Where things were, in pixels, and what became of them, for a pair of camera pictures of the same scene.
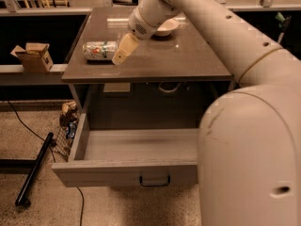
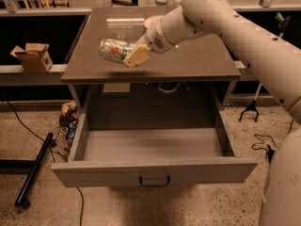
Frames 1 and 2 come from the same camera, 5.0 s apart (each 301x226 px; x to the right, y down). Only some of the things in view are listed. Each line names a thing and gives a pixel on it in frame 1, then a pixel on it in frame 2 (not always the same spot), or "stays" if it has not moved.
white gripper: (140, 25) -> (154, 37)
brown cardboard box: (35, 57) stays
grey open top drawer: (129, 157) stays
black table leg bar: (22, 200) stays
